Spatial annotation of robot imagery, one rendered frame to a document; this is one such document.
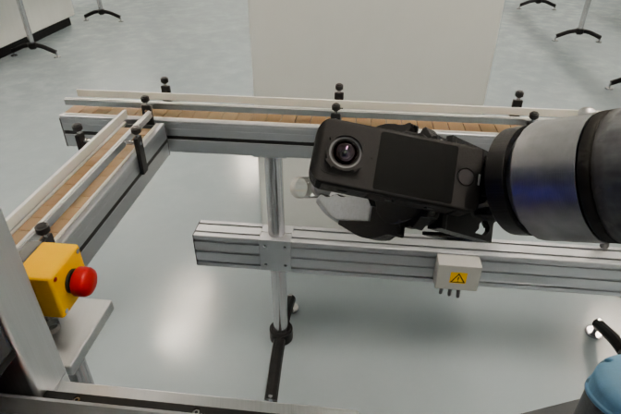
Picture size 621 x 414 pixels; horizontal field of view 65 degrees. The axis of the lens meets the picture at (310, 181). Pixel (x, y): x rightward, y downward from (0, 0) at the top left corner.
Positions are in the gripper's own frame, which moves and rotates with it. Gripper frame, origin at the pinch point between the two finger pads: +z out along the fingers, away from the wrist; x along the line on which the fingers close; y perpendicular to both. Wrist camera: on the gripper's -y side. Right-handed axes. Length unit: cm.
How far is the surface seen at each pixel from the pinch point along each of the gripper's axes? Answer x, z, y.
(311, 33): 72, 99, 56
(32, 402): -29.5, 32.9, -14.1
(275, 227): 2, 87, 48
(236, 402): -26.2, 21.4, 7.6
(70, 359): -25.9, 39.8, -9.4
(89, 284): -14.7, 33.3, -10.9
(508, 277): 0, 47, 104
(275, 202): 9, 82, 44
